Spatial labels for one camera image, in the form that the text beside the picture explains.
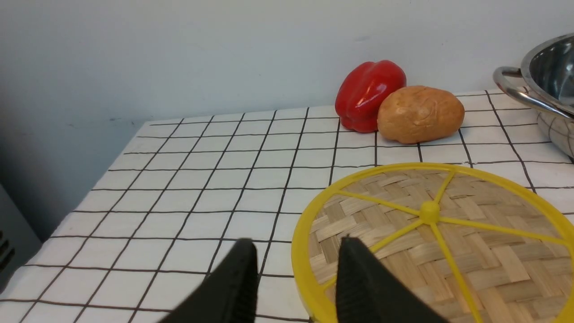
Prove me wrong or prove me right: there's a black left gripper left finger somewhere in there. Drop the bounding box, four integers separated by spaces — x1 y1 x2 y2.
160 238 259 323

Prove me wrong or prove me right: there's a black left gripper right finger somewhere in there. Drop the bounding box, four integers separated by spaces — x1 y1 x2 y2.
335 236 447 323

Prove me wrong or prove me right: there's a yellow bamboo steamer lid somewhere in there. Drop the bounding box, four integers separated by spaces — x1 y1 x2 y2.
291 163 573 323

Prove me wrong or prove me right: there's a stainless steel pot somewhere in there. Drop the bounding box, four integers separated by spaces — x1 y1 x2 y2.
492 33 574 157

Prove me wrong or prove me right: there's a white grid tablecloth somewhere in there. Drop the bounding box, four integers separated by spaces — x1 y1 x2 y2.
1 91 573 323

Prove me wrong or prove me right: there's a brown potato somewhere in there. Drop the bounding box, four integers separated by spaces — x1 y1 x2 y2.
377 86 465 144

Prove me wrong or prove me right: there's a red bell pepper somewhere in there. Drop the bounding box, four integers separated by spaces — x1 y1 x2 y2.
335 61 407 133

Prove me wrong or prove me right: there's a grey vented appliance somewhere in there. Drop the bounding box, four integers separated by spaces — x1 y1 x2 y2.
0 186 42 292

